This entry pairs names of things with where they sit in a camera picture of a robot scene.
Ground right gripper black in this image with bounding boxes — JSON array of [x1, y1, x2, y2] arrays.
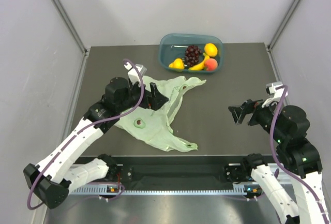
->
[[228, 94, 286, 142]]

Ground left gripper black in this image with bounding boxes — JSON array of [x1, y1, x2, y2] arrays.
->
[[117, 78, 168, 113]]

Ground light green plastic bag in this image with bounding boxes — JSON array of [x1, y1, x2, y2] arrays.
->
[[115, 76, 206, 153]]

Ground yellow lemon fruit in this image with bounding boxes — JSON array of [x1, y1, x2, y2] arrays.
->
[[169, 58, 185, 70]]

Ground yellow banana fruit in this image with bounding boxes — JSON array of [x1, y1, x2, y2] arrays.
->
[[188, 54, 210, 71]]

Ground dark red grape bunch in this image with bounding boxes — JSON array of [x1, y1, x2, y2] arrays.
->
[[184, 45, 202, 67]]

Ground orange peach fruit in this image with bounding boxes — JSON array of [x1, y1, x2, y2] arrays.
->
[[204, 58, 218, 71]]

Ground small yellow fruit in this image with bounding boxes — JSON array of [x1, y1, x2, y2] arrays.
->
[[204, 43, 218, 57]]

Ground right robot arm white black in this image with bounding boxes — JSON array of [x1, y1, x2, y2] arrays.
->
[[228, 100, 330, 223]]

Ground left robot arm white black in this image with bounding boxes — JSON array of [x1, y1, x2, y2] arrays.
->
[[23, 77, 169, 209]]

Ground teal plastic container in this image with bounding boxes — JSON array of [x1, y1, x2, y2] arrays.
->
[[158, 34, 224, 73]]

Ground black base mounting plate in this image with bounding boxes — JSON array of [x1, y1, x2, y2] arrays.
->
[[87, 154, 267, 191]]

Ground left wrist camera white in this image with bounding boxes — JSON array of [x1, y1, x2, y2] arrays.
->
[[124, 62, 147, 84]]

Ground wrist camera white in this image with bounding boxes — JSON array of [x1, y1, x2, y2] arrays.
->
[[124, 62, 147, 84], [262, 81, 284, 108]]

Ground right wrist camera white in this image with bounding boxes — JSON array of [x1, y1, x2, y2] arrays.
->
[[262, 81, 284, 108]]

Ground aluminium rail profile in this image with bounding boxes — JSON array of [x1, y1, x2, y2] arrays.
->
[[268, 163, 297, 185]]

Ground left aluminium frame post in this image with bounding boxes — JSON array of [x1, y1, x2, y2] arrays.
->
[[38, 0, 90, 54]]

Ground aluminium frame post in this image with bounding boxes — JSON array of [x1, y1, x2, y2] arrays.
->
[[38, 0, 90, 54], [266, 0, 302, 53]]

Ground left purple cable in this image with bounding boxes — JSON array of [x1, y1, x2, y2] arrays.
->
[[27, 58, 145, 211]]

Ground grey slotted cable duct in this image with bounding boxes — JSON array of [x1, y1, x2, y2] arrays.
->
[[68, 184, 259, 196]]

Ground right aluminium frame post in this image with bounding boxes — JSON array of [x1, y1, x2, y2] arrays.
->
[[266, 0, 302, 53]]

